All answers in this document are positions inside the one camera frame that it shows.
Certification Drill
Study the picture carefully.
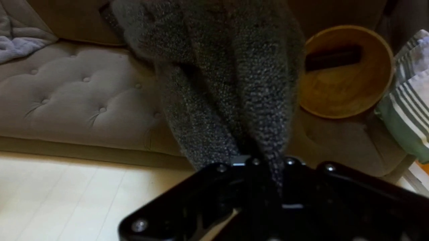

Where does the grey tufted sofa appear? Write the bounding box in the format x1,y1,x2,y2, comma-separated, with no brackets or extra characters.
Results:
0,0,429,181

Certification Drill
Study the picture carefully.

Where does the white green striped towel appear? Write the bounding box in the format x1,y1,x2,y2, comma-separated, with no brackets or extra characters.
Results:
374,28,429,165

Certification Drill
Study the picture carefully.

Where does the black bar-shaped object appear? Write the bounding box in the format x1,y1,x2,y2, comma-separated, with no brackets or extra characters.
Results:
305,44,363,74

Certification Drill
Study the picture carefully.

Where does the dark grey knitted blanket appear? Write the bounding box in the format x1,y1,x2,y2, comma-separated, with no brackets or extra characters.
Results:
97,0,308,198

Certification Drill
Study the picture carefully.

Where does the round wooden bowl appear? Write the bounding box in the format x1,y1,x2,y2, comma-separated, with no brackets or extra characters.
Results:
297,24,396,120

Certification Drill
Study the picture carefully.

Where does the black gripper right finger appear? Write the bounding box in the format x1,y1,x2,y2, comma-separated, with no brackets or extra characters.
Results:
281,155,429,241

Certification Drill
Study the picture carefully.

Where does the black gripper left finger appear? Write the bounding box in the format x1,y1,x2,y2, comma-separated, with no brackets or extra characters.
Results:
118,158,274,241

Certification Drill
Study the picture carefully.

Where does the pale blue-grey cloth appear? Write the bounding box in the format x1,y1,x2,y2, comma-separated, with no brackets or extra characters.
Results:
0,0,60,64

